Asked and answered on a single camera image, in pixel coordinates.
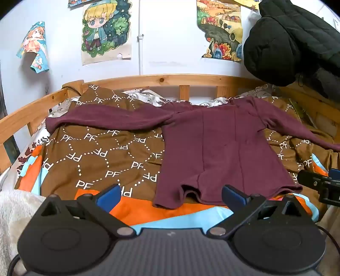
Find floral patterned bed sheet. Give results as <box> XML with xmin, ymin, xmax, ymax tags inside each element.
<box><xmin>16</xmin><ymin>83</ymin><xmax>277</xmax><ymax>176</ymax></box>

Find wooden bed frame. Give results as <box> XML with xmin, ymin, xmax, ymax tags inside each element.
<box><xmin>0</xmin><ymin>74</ymin><xmax>340</xmax><ymax>173</ymax></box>

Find cartoon character wall poster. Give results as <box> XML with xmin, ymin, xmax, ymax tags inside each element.
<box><xmin>81</xmin><ymin>0</ymin><xmax>132</xmax><ymax>66</ymax></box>

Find small curled cartoon poster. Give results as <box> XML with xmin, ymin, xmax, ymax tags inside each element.
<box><xmin>16</xmin><ymin>21</ymin><xmax>50</xmax><ymax>73</ymax></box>

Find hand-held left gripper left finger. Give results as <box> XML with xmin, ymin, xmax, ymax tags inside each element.
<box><xmin>40</xmin><ymin>184</ymin><xmax>137</xmax><ymax>238</ymax></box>

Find white wall pipe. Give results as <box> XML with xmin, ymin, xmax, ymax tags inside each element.
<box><xmin>137</xmin><ymin>34</ymin><xmax>145</xmax><ymax>76</ymax></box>

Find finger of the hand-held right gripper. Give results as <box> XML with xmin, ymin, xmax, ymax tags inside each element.
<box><xmin>297</xmin><ymin>168</ymin><xmax>340</xmax><ymax>190</ymax></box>

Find white fluffy blanket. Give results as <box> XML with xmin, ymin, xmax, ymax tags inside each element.
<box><xmin>0</xmin><ymin>190</ymin><xmax>46</xmax><ymax>276</ymax></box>

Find landscape wall poster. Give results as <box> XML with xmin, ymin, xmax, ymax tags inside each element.
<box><xmin>197</xmin><ymin>0</ymin><xmax>243</xmax><ymax>63</ymax></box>

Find black cable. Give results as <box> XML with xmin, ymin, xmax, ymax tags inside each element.
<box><xmin>7</xmin><ymin>253</ymin><xmax>27</xmax><ymax>276</ymax></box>
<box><xmin>316</xmin><ymin>224</ymin><xmax>340</xmax><ymax>241</ymax></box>

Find maroon long-sleeve shirt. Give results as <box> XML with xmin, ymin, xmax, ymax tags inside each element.
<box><xmin>46</xmin><ymin>96</ymin><xmax>340</xmax><ymax>210</ymax></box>

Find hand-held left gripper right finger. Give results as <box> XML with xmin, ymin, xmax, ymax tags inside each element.
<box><xmin>208</xmin><ymin>185</ymin><xmax>303</xmax><ymax>238</ymax></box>

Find black puffer jacket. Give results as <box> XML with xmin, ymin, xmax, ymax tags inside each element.
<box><xmin>243</xmin><ymin>0</ymin><xmax>340</xmax><ymax>99</ymax></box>

